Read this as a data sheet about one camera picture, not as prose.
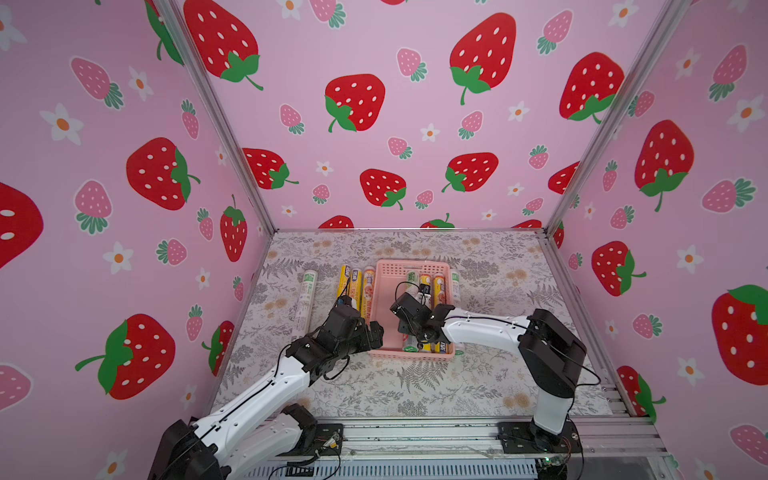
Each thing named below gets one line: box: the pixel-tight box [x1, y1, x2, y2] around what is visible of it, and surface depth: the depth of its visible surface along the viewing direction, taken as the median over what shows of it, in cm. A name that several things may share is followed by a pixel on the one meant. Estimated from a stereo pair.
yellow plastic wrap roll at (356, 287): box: [349, 268, 363, 311], surface depth 103 cm
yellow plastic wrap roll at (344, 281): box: [336, 265, 351, 299], surface depth 106 cm
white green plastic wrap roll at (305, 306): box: [292, 270, 318, 341], surface depth 99 cm
